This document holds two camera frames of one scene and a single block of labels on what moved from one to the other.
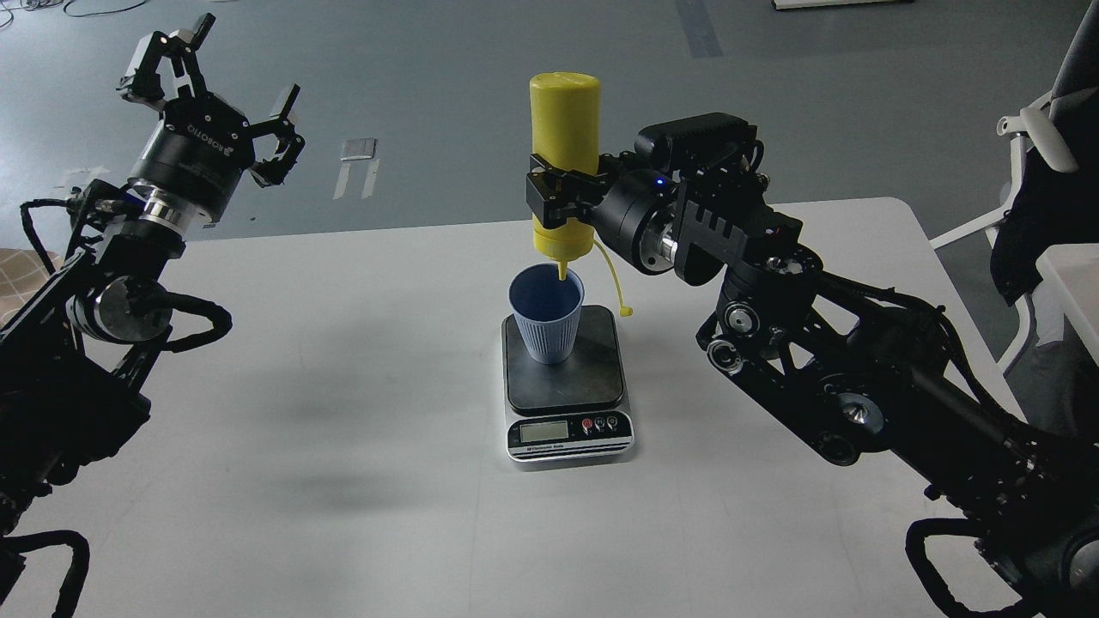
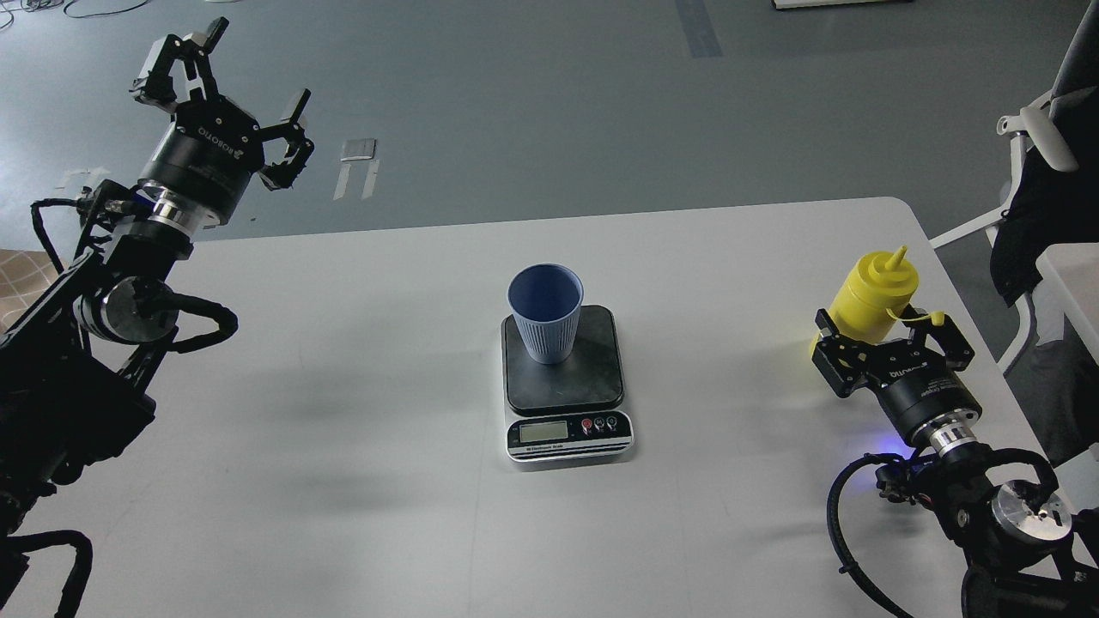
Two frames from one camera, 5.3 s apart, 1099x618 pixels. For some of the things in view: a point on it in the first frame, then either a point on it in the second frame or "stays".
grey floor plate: x=359 y=148 stays
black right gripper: x=634 y=214 to x=926 y=396
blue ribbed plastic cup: x=548 y=309 stays
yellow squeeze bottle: x=565 y=130 to x=878 y=290
